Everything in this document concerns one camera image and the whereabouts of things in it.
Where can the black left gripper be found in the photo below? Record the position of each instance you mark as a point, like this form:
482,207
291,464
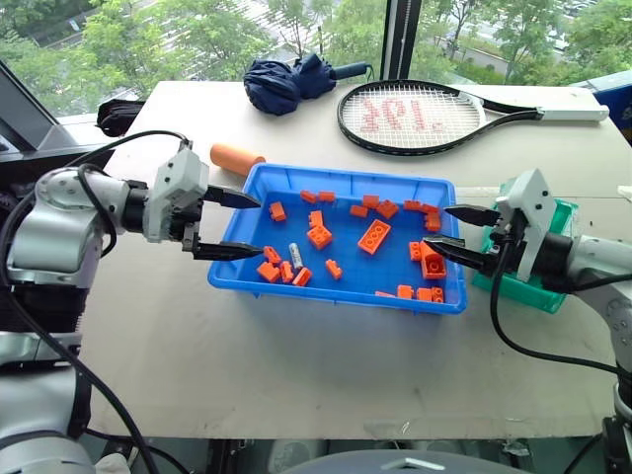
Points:
190,222

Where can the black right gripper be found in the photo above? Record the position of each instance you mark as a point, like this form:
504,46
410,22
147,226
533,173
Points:
508,237

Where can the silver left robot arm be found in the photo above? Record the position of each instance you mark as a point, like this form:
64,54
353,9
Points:
47,237

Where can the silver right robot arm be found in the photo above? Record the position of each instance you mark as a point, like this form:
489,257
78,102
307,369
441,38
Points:
600,257

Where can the green plastic bin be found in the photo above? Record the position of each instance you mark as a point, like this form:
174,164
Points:
564,217

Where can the blue plastic bin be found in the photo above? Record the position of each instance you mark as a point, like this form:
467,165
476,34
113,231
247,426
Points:
345,291

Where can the small orange toy brick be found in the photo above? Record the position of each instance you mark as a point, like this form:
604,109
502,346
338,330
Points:
412,205
438,294
287,272
308,196
431,210
424,294
371,200
388,209
405,292
385,294
415,250
433,223
359,211
268,272
325,196
334,269
277,211
272,254
302,277
316,217

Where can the large sloped orange brick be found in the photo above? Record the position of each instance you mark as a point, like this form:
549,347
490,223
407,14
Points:
434,265

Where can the orange foam cylinder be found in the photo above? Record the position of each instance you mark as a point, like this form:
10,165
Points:
234,157

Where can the silver cylindrical battery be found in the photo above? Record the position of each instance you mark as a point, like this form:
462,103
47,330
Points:
295,255

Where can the square orange toy brick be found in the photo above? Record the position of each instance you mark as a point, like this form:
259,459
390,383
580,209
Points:
319,236

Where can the large flat orange brick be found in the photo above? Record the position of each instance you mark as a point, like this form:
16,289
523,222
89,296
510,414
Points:
375,236

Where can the black white tennis racket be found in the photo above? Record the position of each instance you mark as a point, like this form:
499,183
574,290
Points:
508,109

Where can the navy folded umbrella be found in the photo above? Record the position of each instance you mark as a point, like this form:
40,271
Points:
281,84

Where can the black bag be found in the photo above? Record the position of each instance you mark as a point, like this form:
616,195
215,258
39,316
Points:
118,116

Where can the small white object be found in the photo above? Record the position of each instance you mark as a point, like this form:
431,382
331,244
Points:
626,192

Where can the blue cardboard box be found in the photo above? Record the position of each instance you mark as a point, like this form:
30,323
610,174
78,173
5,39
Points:
616,103

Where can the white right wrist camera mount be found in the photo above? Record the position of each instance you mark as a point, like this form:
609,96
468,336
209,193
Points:
533,207

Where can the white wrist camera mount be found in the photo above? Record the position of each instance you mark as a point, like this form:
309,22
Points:
180,178
533,207

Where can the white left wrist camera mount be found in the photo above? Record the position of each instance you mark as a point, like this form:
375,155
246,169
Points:
180,178

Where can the black window frame post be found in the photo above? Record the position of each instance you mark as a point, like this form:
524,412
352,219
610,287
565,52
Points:
400,39

